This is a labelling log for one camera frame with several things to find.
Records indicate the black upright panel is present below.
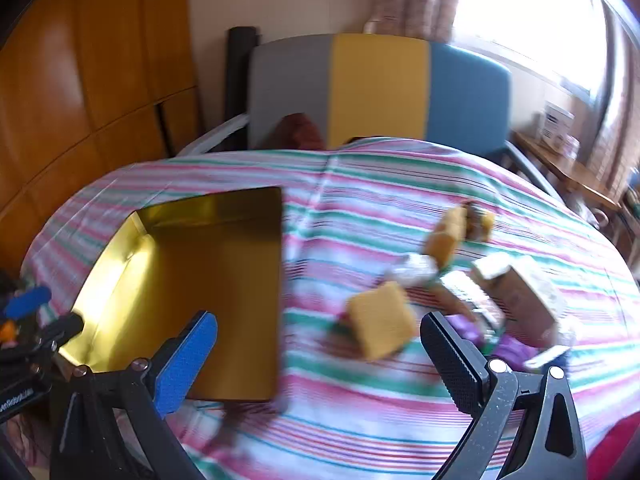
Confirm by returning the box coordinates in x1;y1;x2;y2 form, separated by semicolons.
225;26;262;126

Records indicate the green cracker packet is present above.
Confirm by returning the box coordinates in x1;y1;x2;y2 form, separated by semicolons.
440;272;506;333

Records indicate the purple candy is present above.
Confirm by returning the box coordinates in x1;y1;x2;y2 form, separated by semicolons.
487;332;531;368
450;315;483;346

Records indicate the striped tablecloth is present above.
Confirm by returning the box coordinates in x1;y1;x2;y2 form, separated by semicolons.
22;137;640;480

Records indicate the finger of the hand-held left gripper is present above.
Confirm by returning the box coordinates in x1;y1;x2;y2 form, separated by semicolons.
34;312;85;357
4;286;53;319

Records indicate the grey yellow blue chair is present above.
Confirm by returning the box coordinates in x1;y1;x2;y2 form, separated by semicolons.
177;34;566;196

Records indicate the silver foil candy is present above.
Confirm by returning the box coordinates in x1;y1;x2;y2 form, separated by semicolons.
387;252;441;286

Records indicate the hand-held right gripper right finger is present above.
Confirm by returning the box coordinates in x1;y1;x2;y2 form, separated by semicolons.
420;311;588;480

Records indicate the window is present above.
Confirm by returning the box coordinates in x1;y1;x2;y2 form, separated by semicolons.
452;0;608;96

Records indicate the dark red cloth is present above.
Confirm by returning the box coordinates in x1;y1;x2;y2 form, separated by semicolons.
270;112;326;151

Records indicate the wooden side table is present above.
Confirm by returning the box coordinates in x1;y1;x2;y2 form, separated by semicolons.
512;130;623;211

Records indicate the white carton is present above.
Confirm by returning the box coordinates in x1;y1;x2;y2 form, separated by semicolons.
537;101;576;146

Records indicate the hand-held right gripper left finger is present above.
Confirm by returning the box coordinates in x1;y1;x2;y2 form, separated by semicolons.
49;310;221;480

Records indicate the yellow sponge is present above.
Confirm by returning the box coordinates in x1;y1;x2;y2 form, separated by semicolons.
346;281;417;362
425;207;468;268

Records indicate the yellow ball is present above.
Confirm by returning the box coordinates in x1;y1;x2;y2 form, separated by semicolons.
462;201;497;242

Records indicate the gold tin box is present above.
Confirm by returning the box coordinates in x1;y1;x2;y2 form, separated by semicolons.
59;186;286;403

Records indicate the tall beige box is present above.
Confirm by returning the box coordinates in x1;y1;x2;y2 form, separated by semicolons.
500;255;568;348

